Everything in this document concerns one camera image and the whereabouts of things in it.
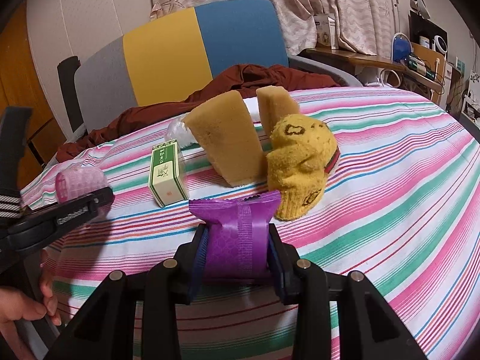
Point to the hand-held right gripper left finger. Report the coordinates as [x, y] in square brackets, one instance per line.
[198, 266]

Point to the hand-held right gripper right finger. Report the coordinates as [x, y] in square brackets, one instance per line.
[276, 270]

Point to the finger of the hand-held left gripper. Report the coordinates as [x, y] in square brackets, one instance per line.
[102, 199]

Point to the pink hair roller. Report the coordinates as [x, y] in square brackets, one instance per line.
[75, 183]

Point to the purple snack packet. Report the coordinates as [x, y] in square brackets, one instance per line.
[236, 240]

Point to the green and white box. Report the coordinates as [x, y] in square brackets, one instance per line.
[168, 180]

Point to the white bubble wrap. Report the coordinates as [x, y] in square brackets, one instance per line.
[180, 133]

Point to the yellow patterned sock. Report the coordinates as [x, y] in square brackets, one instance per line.
[300, 157]

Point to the yellow sponge block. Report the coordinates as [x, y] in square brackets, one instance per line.
[273, 108]
[225, 138]

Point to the person's left hand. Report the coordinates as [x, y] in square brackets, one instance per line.
[15, 307]

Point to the wooden panelled wardrobe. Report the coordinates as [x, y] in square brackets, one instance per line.
[15, 63]

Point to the striped tablecloth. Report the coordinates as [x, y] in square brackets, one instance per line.
[393, 195]

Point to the grey yellow blue chair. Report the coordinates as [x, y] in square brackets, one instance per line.
[161, 63]

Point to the dark red cloth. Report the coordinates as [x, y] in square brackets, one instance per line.
[262, 78]

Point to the wooden shelf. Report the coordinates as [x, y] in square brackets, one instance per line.
[356, 58]

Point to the white printed carton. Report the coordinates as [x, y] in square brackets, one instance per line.
[325, 30]

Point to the blue round fan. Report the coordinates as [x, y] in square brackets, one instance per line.
[401, 47]

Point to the patterned beige curtain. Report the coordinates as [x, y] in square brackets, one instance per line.
[337, 0]

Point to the white round device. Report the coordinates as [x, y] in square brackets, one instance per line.
[439, 44]

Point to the black box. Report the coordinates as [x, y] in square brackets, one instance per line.
[422, 28]

